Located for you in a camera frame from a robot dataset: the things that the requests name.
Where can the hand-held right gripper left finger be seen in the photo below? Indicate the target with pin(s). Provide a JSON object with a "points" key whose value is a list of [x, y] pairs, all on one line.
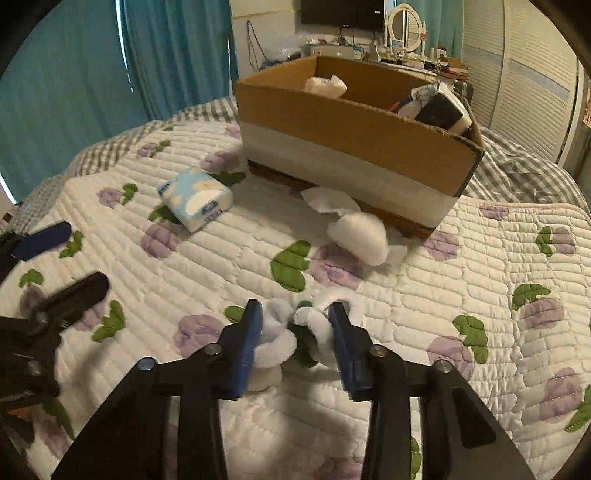
{"points": [[247, 350]]}

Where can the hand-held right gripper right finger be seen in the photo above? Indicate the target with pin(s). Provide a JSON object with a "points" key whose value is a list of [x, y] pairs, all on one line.
{"points": [[345, 357]]}

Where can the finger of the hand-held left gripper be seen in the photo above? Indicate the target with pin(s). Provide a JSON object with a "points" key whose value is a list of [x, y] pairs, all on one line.
{"points": [[42, 240], [76, 291]]}

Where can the white fluffy plush piece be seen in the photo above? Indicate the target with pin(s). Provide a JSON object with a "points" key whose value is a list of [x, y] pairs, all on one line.
{"points": [[277, 346], [318, 325]]}

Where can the cardboard box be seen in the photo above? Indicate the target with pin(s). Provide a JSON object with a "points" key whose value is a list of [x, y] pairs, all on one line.
{"points": [[351, 138]]}

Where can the white fluffy plush ball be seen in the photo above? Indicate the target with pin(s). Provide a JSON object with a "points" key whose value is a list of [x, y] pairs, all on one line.
{"points": [[358, 235]]}

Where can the white floral quilt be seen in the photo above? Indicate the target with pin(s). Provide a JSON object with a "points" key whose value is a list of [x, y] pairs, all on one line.
{"points": [[461, 277]]}

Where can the blue white tissue pack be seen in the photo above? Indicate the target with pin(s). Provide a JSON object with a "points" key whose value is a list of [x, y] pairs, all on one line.
{"points": [[196, 198]]}

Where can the white crumpled tissue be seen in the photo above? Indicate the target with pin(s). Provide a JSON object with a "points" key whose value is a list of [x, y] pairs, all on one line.
{"points": [[328, 199]]}

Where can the teal curtain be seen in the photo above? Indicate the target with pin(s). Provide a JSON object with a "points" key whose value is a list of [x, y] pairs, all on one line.
{"points": [[92, 78]]}

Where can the grey checked bedsheet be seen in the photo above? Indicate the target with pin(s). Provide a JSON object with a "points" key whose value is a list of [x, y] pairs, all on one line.
{"points": [[512, 170]]}

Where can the black white bundle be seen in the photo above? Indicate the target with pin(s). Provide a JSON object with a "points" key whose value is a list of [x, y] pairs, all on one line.
{"points": [[438, 110]]}

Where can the white plastic bag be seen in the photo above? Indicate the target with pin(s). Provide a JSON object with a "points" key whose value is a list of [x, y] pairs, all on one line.
{"points": [[325, 85]]}

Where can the cluttered dresser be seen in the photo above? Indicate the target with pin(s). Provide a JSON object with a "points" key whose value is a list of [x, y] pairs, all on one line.
{"points": [[397, 57]]}

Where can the clear plastic bag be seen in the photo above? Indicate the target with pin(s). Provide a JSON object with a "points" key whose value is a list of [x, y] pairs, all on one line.
{"points": [[288, 46]]}

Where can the white oval mirror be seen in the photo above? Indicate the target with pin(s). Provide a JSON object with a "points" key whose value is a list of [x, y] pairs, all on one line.
{"points": [[405, 27]]}

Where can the white louvred wardrobe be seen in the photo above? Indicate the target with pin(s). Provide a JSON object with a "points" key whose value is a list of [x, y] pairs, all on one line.
{"points": [[521, 69]]}

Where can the black television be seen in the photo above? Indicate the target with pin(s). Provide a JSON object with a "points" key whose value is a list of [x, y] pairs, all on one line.
{"points": [[341, 14]]}

